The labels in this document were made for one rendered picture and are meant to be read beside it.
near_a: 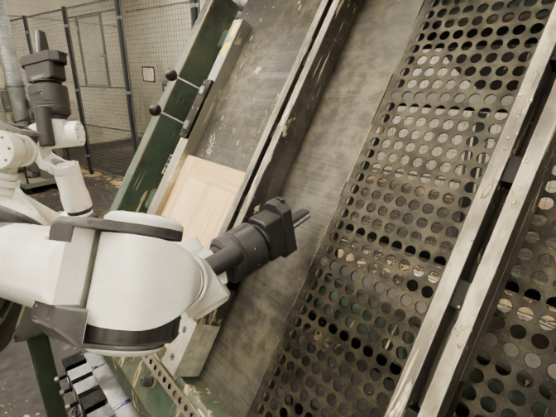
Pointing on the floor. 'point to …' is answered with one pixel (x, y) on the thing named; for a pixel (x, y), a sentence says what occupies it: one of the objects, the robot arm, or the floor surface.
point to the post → (47, 367)
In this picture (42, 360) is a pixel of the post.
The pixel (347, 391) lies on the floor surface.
